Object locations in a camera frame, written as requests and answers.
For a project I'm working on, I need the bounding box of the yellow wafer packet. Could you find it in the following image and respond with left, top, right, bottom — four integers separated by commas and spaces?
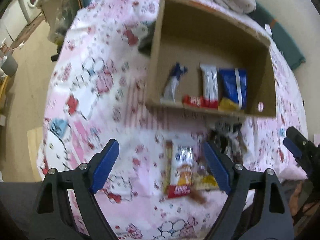
193, 172, 219, 191

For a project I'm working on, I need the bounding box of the white black label packet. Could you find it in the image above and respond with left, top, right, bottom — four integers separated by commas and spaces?
209, 121, 248, 164

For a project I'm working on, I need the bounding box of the blue snack bag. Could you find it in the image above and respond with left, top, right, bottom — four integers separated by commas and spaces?
218, 68, 247, 111

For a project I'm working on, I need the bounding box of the small red candy packet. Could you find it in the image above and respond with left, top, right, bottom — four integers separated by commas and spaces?
182, 95, 204, 108

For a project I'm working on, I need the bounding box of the white red striped packet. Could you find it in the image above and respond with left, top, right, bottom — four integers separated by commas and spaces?
200, 64, 219, 109

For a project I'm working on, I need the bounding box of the grey blue snack sachet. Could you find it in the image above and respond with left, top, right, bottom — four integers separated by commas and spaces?
161, 62, 188, 102

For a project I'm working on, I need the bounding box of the dark brown chocolate snack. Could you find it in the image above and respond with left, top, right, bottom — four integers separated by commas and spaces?
188, 189, 207, 204

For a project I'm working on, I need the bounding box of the person's right hand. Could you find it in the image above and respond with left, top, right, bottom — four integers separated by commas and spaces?
289, 180, 319, 220

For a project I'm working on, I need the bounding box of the teal cushion headboard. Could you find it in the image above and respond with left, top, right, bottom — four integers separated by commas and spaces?
248, 2, 306, 70

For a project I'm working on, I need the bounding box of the pink Hello Kitty bedsheet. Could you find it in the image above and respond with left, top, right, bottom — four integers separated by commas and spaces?
36, 0, 309, 240

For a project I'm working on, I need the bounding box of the brown cardboard box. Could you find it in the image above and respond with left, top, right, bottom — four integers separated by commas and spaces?
145, 0, 276, 118

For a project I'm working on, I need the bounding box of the grey trash bin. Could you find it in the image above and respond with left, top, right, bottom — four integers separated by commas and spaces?
1, 53, 18, 77

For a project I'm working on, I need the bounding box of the white washing machine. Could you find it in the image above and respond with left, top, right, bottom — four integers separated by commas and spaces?
18, 0, 41, 24

